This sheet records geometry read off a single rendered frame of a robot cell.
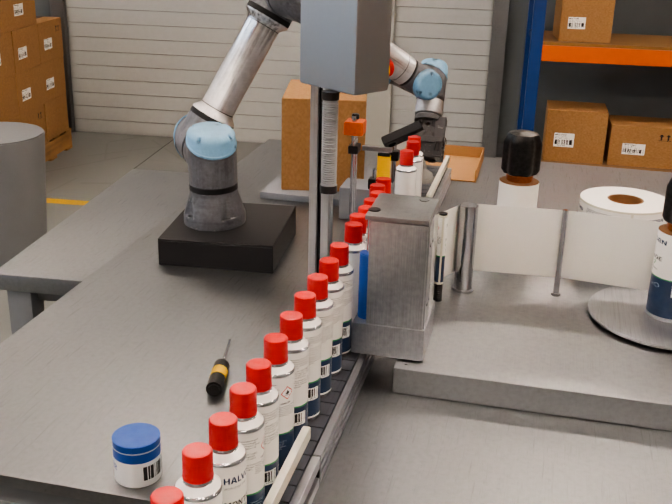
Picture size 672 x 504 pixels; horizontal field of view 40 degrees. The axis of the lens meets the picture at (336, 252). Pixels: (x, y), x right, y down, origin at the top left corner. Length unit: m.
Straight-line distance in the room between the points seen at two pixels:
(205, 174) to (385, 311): 0.73
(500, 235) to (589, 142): 3.90
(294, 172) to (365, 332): 1.11
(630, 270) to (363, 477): 0.79
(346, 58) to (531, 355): 0.67
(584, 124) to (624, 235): 3.88
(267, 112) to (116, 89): 1.13
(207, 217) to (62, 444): 0.83
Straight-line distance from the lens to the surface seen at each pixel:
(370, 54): 1.82
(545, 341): 1.76
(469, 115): 6.46
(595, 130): 5.78
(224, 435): 1.06
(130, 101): 6.91
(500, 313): 1.85
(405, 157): 2.20
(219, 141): 2.15
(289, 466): 1.25
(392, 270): 1.57
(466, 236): 1.89
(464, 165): 3.07
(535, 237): 1.93
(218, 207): 2.18
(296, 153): 2.64
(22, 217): 4.40
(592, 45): 5.62
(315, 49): 1.88
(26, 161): 4.34
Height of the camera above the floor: 1.63
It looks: 21 degrees down
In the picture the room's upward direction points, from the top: 2 degrees clockwise
